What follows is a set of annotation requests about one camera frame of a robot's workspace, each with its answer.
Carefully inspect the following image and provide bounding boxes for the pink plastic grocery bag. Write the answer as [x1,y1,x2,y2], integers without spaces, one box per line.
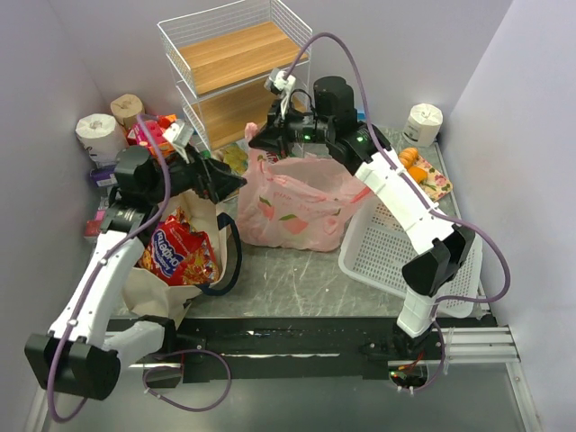
[235,148,372,252]

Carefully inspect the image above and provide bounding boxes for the red yellow snack bag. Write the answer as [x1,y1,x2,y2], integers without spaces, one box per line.
[137,207,221,286]

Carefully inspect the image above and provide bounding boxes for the beige canvas tote bag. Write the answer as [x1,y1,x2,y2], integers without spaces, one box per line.
[122,191,242,322]

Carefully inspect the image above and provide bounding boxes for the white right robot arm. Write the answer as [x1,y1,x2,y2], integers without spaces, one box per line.
[248,69,475,356]

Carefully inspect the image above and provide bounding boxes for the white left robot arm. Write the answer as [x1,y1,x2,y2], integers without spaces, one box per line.
[24,146,247,401]

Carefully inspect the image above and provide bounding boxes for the green white Chubo bag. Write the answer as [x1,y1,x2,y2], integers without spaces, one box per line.
[215,143,248,176]

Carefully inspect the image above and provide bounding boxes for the pink orange snack box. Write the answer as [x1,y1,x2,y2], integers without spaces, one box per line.
[127,114,177,158]

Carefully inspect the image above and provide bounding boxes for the purple box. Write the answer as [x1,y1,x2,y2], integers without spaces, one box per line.
[89,166,117,187]

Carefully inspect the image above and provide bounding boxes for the brown toilet paper roll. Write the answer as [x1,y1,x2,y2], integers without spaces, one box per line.
[110,94,145,131]

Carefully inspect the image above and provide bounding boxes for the white toilet paper roll left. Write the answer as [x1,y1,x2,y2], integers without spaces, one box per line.
[76,113,128,164]

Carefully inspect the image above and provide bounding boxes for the white toilet paper roll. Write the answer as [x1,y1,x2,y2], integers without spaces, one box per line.
[76,113,128,164]
[402,103,444,148]

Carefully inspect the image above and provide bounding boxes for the croissant bread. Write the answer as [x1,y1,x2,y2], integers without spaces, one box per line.
[398,148,419,169]

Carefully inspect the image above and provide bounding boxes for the red pink box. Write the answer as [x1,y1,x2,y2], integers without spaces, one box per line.
[84,220,102,239]

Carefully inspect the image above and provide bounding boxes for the white toilet paper roll right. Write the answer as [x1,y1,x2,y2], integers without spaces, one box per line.
[402,103,444,148]

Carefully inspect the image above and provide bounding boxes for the orange carrot piece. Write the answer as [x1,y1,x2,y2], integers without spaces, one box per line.
[407,166,428,185]

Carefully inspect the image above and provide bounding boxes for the white plastic basket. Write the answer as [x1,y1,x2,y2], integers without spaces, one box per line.
[338,197,482,299]

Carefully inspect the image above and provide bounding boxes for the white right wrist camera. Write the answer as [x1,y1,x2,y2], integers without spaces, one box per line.
[264,68,296,119]

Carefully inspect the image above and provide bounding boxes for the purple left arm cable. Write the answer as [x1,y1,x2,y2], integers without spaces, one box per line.
[46,112,172,423]

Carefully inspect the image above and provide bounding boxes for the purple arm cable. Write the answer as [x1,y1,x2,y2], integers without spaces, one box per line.
[46,112,172,423]
[283,31,512,392]

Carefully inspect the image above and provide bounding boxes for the white wire shelf rack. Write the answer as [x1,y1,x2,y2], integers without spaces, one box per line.
[157,1,312,151]

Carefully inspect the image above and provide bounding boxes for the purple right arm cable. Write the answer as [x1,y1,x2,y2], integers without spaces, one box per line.
[283,31,512,392]

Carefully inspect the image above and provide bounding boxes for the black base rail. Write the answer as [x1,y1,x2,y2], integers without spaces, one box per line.
[123,317,451,383]

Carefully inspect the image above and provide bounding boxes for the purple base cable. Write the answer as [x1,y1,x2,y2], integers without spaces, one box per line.
[142,350,231,411]

